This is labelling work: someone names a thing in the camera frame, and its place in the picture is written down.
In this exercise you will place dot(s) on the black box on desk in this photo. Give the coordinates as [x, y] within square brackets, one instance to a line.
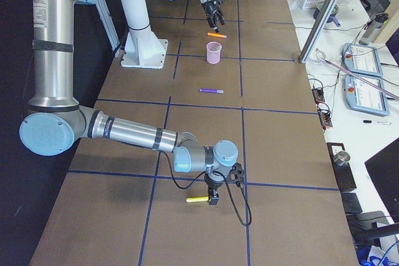
[343, 174]

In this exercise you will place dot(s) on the black power strip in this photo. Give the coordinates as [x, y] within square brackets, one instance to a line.
[318, 95]
[324, 117]

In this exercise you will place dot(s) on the pink mesh pen holder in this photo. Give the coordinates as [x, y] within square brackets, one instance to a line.
[213, 52]

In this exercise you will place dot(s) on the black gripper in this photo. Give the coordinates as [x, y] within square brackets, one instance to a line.
[212, 182]
[212, 7]

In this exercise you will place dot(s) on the steel cup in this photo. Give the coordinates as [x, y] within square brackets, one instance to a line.
[341, 158]

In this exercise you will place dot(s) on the orange marker pen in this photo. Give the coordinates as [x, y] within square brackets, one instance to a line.
[212, 34]

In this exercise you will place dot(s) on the yellow marker pen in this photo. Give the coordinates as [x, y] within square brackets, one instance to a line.
[197, 199]

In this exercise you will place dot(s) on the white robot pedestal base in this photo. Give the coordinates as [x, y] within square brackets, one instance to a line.
[142, 49]

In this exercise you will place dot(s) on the black monitor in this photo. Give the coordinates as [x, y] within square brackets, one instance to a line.
[383, 171]

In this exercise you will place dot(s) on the grey teach pendant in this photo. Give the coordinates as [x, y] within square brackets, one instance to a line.
[362, 59]
[362, 97]

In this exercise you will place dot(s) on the purple marker pen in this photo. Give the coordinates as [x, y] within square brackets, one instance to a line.
[210, 90]

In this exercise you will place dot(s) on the grey water bottle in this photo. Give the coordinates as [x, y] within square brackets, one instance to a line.
[373, 28]

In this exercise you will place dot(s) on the aluminium frame post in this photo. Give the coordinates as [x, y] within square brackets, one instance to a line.
[316, 30]

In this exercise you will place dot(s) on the black marker on desk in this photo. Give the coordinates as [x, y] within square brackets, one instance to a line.
[377, 122]

